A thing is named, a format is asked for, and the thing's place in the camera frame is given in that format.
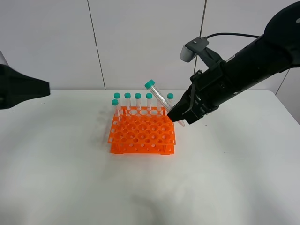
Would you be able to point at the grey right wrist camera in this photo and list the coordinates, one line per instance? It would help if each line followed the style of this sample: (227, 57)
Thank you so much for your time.
(193, 48)

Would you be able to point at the green capped test tube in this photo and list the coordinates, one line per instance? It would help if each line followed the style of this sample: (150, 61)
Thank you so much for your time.
(155, 91)

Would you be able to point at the orange test tube rack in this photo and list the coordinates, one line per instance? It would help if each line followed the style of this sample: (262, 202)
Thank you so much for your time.
(142, 132)

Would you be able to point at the back row tube far left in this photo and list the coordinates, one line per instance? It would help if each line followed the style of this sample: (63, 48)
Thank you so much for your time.
(117, 96)

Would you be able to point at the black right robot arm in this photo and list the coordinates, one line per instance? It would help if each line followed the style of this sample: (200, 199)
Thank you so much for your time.
(275, 51)

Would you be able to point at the back row tube far right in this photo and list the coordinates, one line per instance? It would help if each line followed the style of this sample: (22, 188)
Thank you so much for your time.
(170, 97)

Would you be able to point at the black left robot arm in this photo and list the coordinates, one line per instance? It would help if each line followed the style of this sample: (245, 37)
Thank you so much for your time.
(16, 88)

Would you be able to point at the second row left tube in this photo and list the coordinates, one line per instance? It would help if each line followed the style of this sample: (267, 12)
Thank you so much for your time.
(117, 109)

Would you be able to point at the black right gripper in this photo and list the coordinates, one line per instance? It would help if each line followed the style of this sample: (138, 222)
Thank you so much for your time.
(206, 93)

